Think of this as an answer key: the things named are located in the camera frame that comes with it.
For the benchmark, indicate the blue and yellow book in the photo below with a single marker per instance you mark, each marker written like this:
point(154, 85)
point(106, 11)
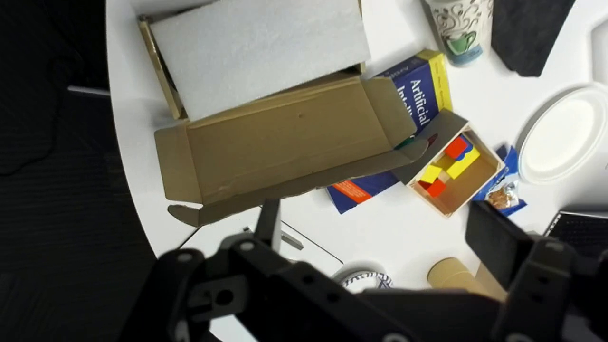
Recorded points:
point(420, 87)

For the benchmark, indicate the black cloth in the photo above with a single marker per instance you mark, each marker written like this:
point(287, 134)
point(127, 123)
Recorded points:
point(528, 32)

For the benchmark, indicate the paper cup with green print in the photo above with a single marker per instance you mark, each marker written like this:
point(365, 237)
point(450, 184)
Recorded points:
point(460, 30)

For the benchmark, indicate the white foam sheet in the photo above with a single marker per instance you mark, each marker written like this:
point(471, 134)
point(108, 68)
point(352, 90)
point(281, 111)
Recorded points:
point(258, 54)

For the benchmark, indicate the long yellow wooden block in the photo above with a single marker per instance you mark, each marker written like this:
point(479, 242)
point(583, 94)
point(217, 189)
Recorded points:
point(464, 165)

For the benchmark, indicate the orange wooden block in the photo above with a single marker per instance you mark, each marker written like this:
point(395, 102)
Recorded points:
point(437, 189)

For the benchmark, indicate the blue snack packet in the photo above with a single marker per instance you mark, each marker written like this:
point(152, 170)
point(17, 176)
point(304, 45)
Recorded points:
point(504, 193)

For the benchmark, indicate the small wooden tray box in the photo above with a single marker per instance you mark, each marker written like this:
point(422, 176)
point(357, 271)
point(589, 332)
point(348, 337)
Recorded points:
point(467, 184)

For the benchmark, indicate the brown cardboard box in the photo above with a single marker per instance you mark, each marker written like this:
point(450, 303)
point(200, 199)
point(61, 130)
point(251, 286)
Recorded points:
point(285, 146)

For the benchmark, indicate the short yellow wooden block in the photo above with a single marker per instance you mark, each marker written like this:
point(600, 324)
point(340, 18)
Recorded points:
point(431, 174)

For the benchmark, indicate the red wooden block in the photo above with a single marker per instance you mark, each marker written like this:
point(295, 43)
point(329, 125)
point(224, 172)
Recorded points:
point(456, 147)

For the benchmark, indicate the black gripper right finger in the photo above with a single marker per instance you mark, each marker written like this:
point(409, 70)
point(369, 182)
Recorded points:
point(500, 241)

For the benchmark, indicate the white paper plate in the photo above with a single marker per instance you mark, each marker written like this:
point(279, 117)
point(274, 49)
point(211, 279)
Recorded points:
point(562, 136)

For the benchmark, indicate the brown cardboard tube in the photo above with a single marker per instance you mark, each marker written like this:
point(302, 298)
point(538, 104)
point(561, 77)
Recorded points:
point(452, 277)

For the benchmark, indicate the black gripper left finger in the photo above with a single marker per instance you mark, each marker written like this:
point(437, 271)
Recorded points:
point(190, 292)

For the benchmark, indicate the white tape roll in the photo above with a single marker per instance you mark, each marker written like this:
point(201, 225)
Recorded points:
point(363, 277)

